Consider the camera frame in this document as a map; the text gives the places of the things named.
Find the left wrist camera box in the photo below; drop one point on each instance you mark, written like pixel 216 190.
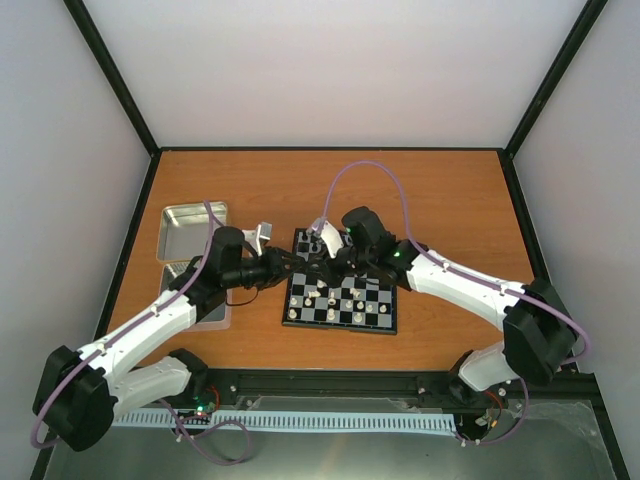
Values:
pixel 258 238

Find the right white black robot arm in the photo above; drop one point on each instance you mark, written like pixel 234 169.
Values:
pixel 538 337

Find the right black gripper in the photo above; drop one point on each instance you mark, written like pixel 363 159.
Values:
pixel 324 269

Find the small electronics board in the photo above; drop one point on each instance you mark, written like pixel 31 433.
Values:
pixel 206 403

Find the light blue cable duct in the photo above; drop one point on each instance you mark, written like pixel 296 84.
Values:
pixel 328 422

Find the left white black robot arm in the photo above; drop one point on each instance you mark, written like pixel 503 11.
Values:
pixel 135 340

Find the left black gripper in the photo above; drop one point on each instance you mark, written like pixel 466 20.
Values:
pixel 277 272

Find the silver metal tin lid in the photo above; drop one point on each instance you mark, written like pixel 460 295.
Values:
pixel 183 232

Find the black aluminium frame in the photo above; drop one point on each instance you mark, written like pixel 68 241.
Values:
pixel 431 386

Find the black magnetic chess board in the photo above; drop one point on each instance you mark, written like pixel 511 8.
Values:
pixel 312 312

